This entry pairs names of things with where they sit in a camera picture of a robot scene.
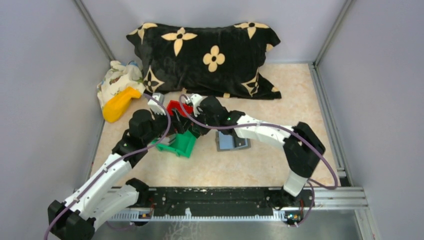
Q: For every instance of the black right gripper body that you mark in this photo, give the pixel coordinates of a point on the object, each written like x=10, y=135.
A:
x=203, y=118

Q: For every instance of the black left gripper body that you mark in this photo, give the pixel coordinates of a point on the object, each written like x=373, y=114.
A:
x=160, y=124

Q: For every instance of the red plastic bin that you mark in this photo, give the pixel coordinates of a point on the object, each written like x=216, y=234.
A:
x=174, y=105

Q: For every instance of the green plastic bin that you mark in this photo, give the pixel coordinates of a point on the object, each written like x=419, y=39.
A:
x=182, y=146

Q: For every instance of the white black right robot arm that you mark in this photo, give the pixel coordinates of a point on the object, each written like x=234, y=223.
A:
x=301, y=146

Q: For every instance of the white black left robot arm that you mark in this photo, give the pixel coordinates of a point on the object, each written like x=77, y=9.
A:
x=81, y=214

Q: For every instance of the stack of cards in bin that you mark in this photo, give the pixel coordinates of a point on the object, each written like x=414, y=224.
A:
x=168, y=140

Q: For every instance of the yellow and white cloth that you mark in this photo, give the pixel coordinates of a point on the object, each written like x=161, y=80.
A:
x=121, y=84

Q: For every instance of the black floral pillow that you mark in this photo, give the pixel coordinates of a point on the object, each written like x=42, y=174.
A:
x=213, y=61

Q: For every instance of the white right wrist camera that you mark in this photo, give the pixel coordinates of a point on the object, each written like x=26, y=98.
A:
x=194, y=101

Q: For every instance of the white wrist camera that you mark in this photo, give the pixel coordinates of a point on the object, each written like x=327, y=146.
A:
x=194, y=101
x=156, y=104

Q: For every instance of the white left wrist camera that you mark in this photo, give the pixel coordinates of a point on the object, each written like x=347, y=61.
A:
x=156, y=104

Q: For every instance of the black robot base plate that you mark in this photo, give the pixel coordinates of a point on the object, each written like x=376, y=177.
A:
x=223, y=203

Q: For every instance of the aluminium frame rail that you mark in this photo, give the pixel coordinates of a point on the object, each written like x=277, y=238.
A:
x=340, y=199

